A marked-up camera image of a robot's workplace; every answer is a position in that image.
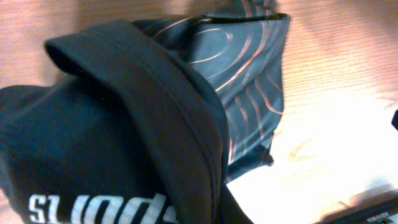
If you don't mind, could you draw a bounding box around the black patterned jersey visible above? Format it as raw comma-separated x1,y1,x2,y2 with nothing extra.
1,1,290,224

